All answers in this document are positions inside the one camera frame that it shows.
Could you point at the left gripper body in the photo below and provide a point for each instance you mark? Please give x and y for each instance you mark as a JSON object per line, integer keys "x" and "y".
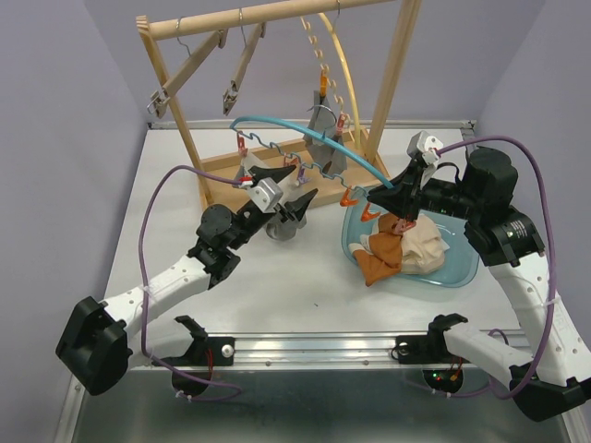
{"x": 249, "y": 224}

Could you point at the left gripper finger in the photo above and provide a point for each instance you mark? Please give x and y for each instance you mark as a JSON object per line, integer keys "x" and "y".
{"x": 296, "y": 209}
{"x": 275, "y": 174}

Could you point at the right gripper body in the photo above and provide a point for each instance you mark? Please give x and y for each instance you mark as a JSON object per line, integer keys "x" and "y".
{"x": 447, "y": 197}

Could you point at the white underwear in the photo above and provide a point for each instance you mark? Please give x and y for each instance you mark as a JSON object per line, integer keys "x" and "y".
{"x": 424, "y": 249}

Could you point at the beige cotton underwear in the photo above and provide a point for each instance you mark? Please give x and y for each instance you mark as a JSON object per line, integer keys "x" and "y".
{"x": 421, "y": 229}

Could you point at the plain grey underwear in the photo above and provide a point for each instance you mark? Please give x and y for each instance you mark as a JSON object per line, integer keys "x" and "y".
{"x": 324, "y": 121}

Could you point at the orange and cream underwear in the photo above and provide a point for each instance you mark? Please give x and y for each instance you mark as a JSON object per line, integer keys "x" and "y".
{"x": 379, "y": 256}

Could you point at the yellow plastic hanger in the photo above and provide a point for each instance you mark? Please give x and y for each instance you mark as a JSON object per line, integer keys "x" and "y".
{"x": 336, "y": 75}

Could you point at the grey and cream underwear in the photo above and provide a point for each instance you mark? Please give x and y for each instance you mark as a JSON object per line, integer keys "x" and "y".
{"x": 291, "y": 186}

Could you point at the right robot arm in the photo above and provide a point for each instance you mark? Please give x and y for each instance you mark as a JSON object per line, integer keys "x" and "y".
{"x": 555, "y": 377}

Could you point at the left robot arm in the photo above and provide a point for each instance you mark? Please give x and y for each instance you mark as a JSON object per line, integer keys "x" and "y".
{"x": 94, "y": 344}

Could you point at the teal plastic bin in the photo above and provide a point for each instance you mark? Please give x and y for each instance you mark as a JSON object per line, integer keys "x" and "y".
{"x": 461, "y": 259}

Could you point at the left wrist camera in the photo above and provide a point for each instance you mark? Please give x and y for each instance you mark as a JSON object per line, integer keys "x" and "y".
{"x": 265, "y": 194}

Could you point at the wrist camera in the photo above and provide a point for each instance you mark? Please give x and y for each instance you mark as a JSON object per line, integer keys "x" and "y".
{"x": 265, "y": 194}
{"x": 425, "y": 148}

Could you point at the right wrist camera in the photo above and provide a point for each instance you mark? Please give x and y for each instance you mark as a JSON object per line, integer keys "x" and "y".
{"x": 425, "y": 148}

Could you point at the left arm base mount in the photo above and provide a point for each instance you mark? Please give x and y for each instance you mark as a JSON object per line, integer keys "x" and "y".
{"x": 194, "y": 346}

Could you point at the aluminium mounting rail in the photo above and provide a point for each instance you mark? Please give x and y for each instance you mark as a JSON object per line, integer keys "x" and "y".
{"x": 324, "y": 351}

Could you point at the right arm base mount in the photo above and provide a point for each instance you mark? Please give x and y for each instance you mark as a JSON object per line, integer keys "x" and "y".
{"x": 428, "y": 348}

